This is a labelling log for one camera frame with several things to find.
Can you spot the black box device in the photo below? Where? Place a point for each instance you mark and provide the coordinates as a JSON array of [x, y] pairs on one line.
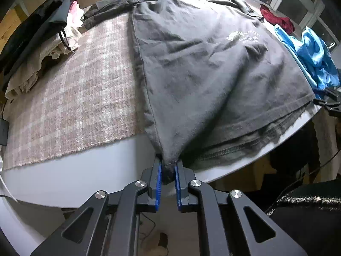
[[3, 132]]

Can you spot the person's black sparkly garment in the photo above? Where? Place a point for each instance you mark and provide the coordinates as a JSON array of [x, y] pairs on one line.
[[306, 218]]

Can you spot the beige clothes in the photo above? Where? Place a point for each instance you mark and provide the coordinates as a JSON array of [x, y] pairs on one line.
[[40, 54]]

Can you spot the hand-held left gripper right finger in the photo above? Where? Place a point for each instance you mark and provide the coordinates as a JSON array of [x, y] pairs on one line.
[[178, 186]]

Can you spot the red cloth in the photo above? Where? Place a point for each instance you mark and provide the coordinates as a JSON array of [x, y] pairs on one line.
[[277, 18]]

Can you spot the dark grey printed shirt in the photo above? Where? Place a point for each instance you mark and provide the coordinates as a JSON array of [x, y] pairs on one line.
[[199, 72]]

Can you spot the bright blue cloth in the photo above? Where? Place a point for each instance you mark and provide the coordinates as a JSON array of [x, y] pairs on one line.
[[311, 56]]

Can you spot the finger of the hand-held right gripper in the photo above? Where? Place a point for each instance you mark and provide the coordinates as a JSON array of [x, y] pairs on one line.
[[330, 107], [333, 91]]

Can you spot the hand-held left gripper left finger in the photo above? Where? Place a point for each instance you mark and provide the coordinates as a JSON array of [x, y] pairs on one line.
[[159, 186]]

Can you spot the white window frame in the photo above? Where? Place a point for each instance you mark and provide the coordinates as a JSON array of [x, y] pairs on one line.
[[310, 8]]

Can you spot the pink plaid blanket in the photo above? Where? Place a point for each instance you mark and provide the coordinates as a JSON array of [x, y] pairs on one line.
[[80, 85]]

